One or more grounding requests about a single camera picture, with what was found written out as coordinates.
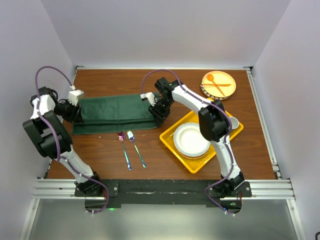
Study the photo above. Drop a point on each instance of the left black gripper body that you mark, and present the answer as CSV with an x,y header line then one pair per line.
x,y
68,111

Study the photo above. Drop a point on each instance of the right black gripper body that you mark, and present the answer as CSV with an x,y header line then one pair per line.
x,y
162,106

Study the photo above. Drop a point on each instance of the dark green cloth napkin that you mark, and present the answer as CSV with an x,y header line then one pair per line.
x,y
111,114

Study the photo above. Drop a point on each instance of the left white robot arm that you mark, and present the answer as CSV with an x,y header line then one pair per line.
x,y
51,139

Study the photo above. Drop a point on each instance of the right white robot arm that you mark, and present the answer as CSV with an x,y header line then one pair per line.
x,y
214,125

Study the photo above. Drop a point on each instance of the yellow plastic tray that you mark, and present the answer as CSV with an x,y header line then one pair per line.
x,y
193,164

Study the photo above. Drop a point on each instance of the iridescent metal fork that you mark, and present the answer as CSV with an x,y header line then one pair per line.
x,y
133,140

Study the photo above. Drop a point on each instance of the white ceramic plate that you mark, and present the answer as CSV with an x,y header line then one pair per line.
x,y
189,141

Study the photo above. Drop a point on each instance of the iridescent metal spoon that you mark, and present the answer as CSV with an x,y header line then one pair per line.
x,y
121,139

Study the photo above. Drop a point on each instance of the wicker plate holder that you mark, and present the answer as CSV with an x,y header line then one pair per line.
x,y
212,92

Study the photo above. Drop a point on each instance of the orange plastic spoon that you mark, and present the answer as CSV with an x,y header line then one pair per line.
x,y
210,78

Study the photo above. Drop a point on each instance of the orange plastic knife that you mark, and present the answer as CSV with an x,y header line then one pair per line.
x,y
220,85

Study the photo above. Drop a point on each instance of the orange round plate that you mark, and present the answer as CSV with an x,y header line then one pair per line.
x,y
221,77

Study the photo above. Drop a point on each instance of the grey ceramic mug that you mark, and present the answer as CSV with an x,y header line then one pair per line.
x,y
234,122

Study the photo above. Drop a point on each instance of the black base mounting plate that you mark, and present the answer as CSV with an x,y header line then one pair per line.
x,y
114,193

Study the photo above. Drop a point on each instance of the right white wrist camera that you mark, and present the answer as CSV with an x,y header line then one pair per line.
x,y
150,97

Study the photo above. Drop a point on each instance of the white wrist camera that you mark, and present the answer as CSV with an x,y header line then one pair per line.
x,y
74,95
150,97

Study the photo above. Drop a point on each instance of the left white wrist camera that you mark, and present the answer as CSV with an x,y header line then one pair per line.
x,y
74,95

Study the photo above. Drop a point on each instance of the aluminium front frame rail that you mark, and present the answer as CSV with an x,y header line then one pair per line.
x,y
276,189

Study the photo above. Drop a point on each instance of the aluminium frame rail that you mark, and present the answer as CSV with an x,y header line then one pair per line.
x,y
274,162
276,189

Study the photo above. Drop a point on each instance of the aluminium right frame rail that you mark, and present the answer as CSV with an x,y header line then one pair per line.
x,y
274,162

